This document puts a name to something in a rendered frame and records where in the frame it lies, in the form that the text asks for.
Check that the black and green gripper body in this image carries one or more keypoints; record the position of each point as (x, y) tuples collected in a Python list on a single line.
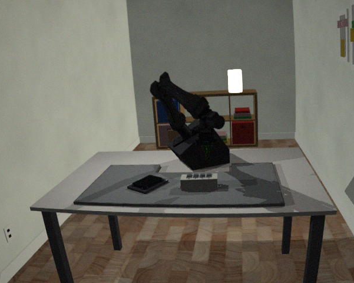
[(198, 142)]

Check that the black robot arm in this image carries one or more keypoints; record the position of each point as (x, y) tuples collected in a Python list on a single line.
[(198, 107)]

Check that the white button panel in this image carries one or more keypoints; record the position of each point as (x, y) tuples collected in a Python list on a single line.
[(199, 182)]

